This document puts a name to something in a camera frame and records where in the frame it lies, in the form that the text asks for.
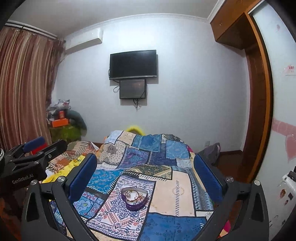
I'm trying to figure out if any red beaded bracelet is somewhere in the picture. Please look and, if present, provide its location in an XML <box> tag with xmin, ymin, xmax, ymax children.
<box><xmin>125</xmin><ymin>189</ymin><xmax>146</xmax><ymax>204</ymax></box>

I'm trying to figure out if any red box on bed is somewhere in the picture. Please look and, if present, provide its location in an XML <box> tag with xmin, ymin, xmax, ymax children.
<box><xmin>31</xmin><ymin>143</ymin><xmax>48</xmax><ymax>155</ymax></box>

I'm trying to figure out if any yellow blanket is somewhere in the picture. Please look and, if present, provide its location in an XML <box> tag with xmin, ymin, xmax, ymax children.
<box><xmin>42</xmin><ymin>155</ymin><xmax>85</xmax><ymax>183</ymax></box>

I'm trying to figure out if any orange box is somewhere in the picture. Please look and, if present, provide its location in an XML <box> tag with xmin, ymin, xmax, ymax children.
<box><xmin>51</xmin><ymin>118</ymin><xmax>69</xmax><ymax>128</ymax></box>

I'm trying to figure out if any dark green cushion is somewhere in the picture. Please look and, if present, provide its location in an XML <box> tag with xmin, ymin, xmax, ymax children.
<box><xmin>66</xmin><ymin>110</ymin><xmax>87</xmax><ymax>130</ymax></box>

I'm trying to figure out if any dark bag on floor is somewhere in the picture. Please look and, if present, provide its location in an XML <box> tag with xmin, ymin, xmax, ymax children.
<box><xmin>197</xmin><ymin>143</ymin><xmax>221</xmax><ymax>165</ymax></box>

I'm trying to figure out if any red striped curtain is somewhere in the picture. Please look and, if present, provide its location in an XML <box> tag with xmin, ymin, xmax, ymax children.
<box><xmin>1</xmin><ymin>27</ymin><xmax>64</xmax><ymax>150</ymax></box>

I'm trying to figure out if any yellow plastic tub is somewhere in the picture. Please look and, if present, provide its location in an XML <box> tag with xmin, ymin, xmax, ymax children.
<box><xmin>125</xmin><ymin>125</ymin><xmax>145</xmax><ymax>136</ymax></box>

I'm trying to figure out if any purple heart-shaped tin box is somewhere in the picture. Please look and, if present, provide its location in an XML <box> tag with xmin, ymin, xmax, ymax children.
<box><xmin>120</xmin><ymin>187</ymin><xmax>149</xmax><ymax>211</ymax></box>

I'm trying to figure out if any blue patchwork bedspread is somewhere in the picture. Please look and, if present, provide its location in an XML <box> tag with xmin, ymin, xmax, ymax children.
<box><xmin>49</xmin><ymin>129</ymin><xmax>232</xmax><ymax>241</ymax></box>

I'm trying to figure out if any wooden overhead cabinet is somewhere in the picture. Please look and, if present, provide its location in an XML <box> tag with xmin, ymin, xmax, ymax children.
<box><xmin>210</xmin><ymin>0</ymin><xmax>259</xmax><ymax>50</ymax></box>

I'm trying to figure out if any small black wall monitor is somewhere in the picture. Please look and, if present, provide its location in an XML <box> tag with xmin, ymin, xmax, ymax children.
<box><xmin>119</xmin><ymin>79</ymin><xmax>147</xmax><ymax>99</ymax></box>

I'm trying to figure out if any white wall air conditioner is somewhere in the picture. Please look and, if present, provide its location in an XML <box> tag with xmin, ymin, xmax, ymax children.
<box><xmin>65</xmin><ymin>28</ymin><xmax>103</xmax><ymax>52</ymax></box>

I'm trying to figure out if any large black wall television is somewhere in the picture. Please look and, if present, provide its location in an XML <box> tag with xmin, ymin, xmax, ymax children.
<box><xmin>109</xmin><ymin>50</ymin><xmax>158</xmax><ymax>80</ymax></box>

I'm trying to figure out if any wooden door frame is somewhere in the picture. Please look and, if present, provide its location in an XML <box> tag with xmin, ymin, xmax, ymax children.
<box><xmin>239</xmin><ymin>13</ymin><xmax>273</xmax><ymax>183</ymax></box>

